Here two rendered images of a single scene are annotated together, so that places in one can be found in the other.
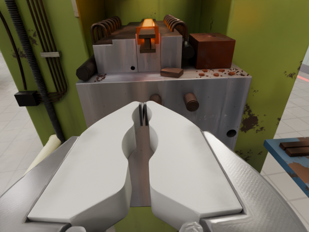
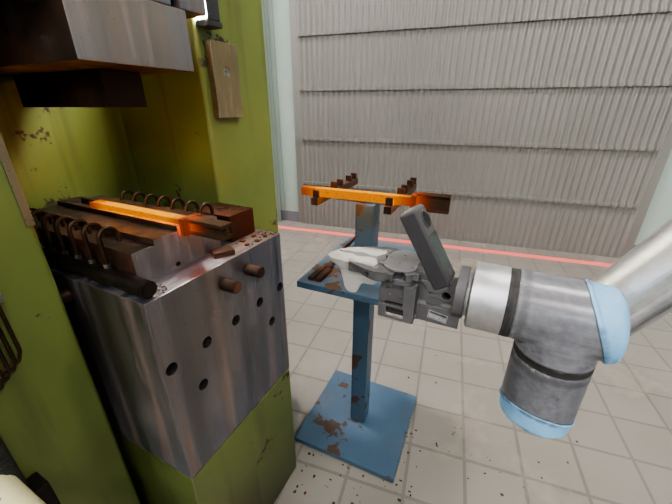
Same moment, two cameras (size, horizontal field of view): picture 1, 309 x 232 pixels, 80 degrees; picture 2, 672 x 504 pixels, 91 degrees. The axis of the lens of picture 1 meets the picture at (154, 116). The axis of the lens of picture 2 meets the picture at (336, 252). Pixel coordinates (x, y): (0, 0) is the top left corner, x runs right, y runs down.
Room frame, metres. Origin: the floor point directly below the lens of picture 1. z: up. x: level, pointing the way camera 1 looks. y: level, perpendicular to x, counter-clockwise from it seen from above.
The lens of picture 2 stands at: (-0.11, 0.44, 1.21)
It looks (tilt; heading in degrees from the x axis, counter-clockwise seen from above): 24 degrees down; 297
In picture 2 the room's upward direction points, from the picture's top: straight up
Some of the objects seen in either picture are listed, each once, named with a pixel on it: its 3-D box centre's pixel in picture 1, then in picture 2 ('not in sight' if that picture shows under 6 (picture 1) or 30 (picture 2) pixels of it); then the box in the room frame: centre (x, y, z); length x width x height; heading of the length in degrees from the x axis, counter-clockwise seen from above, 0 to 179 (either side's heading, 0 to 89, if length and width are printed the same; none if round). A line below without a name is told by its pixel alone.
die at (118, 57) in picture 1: (141, 38); (115, 230); (0.65, 0.03, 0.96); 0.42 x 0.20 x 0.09; 0
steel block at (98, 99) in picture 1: (159, 107); (159, 315); (0.66, -0.02, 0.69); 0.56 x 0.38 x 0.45; 0
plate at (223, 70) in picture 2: not in sight; (225, 81); (0.57, -0.28, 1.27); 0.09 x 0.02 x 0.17; 90
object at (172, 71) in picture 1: (172, 72); (222, 252); (0.41, -0.04, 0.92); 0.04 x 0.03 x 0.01; 61
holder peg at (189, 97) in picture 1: (191, 101); (254, 270); (0.36, -0.08, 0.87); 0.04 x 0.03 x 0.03; 0
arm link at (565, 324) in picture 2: not in sight; (559, 314); (-0.20, 0.01, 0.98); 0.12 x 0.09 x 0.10; 0
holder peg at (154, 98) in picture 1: (155, 103); (230, 285); (0.36, 0.00, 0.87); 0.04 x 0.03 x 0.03; 0
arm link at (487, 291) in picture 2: not in sight; (484, 295); (-0.11, 0.00, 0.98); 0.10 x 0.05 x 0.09; 90
